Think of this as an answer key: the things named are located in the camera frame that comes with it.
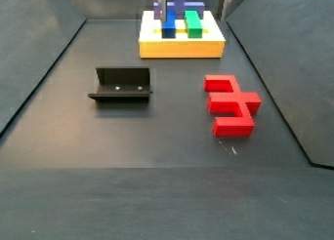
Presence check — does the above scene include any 1 metal gripper finger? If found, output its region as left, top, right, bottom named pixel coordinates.
left=152, top=0, right=166, bottom=22
left=219, top=0, right=233, bottom=20

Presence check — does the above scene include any red interlocking puzzle block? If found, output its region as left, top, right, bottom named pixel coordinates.
left=203, top=74, right=261, bottom=137

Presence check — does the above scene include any yellow wooden puzzle board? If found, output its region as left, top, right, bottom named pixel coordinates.
left=138, top=11, right=225, bottom=59

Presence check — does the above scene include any purple cross puzzle block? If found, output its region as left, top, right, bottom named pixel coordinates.
left=166, top=0, right=204, bottom=20

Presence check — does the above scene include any blue puzzle block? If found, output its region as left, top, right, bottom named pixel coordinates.
left=161, top=11, right=176, bottom=39

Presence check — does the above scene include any green puzzle block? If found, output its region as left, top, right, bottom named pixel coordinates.
left=184, top=11, right=201, bottom=38

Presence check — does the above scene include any black angle bracket stand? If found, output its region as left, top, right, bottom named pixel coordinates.
left=88, top=66, right=150, bottom=100

